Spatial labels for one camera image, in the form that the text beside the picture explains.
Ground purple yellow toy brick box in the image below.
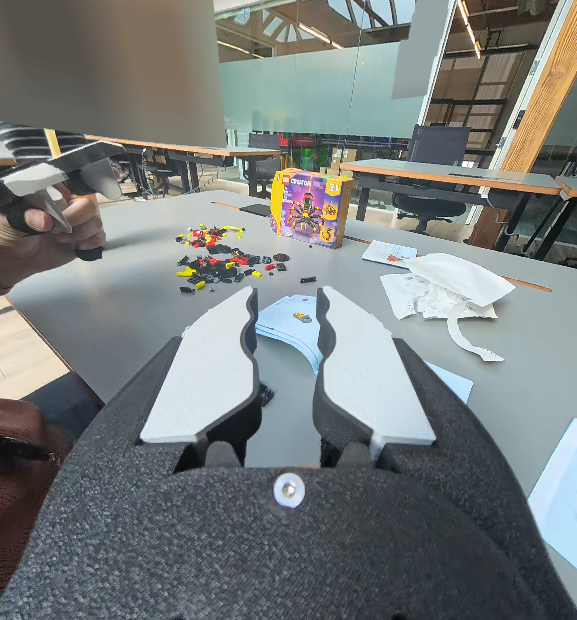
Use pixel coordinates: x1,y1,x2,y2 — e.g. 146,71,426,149
270,167,354,250

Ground plain white paper bag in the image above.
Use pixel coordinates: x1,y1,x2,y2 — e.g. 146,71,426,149
406,252,516,307

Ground cardboard boxes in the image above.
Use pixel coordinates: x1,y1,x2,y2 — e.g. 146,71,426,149
328,147,358,171

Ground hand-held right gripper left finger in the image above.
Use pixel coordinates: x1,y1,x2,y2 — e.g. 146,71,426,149
140,286,262,466

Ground background desk with wooden edge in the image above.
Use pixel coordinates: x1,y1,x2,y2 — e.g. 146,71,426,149
340,158,562,228

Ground grey desk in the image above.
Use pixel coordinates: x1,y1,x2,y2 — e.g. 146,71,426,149
6,189,577,620

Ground wooden pillar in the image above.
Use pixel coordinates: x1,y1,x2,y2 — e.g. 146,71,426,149
467,0,577,249

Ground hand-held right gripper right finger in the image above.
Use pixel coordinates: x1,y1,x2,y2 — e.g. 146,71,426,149
312,286,437,462

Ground black strap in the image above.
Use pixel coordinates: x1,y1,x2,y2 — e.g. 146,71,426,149
0,432,58,462

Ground closed light blue instruction booklet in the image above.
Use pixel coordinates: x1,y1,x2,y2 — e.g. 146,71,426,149
527,418,577,584

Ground black office chair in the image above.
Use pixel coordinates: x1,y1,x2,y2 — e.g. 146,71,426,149
394,124,472,234

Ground dark trousers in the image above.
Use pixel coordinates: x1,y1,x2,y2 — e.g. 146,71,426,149
21,373,106,439

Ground long background desk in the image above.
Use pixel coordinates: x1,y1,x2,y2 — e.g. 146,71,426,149
84,135,282,195

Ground open light blue instruction booklet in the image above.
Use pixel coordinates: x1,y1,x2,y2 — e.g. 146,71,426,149
255,294,474,404

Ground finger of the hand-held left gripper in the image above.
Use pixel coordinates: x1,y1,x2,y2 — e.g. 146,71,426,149
81,157,123,202

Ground brown knitted sweater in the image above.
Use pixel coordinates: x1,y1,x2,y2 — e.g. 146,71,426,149
0,396,76,620

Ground torn white paper strip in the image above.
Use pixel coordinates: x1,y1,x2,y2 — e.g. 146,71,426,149
446,306,505,363

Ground pile of small toy bricks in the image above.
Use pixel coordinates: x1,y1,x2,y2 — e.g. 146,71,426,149
174,224,289,295

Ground person's left hand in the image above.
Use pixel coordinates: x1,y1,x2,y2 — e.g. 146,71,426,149
0,184,107,298

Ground torn printed paper bag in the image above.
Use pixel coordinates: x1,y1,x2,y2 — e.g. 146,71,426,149
380,272,499,321

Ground small white printed leaflet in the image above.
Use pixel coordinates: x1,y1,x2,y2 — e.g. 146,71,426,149
362,240,418,266

